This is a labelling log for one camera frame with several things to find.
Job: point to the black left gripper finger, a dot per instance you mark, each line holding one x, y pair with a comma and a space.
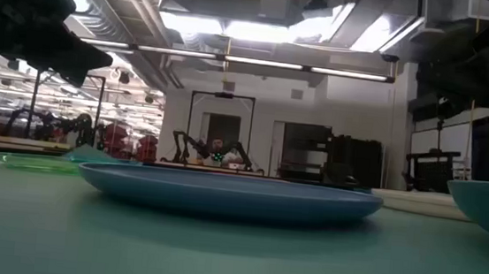
74, 76
83, 57

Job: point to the green translucent plastic plate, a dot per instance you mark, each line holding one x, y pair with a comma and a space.
35, 163

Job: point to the white plastic plate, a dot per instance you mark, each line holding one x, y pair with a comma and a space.
420, 205

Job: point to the black background robot arm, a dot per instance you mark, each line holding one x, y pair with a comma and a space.
243, 154
184, 145

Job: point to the red background equipment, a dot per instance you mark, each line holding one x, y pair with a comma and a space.
115, 139

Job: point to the light blue translucent plate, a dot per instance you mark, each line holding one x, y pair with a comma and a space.
92, 155

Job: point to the wooden background table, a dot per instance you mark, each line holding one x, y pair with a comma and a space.
26, 142

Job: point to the black equipment cart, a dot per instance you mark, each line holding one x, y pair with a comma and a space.
430, 168

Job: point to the black storage cases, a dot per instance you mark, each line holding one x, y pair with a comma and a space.
353, 160

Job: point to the person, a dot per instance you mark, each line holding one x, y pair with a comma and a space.
222, 153

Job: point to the long ceiling light bar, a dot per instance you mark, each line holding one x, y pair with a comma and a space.
260, 62

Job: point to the blue plastic plate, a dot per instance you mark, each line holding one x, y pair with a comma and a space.
230, 195

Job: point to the black station frame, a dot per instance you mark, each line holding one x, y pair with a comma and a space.
190, 123
98, 111

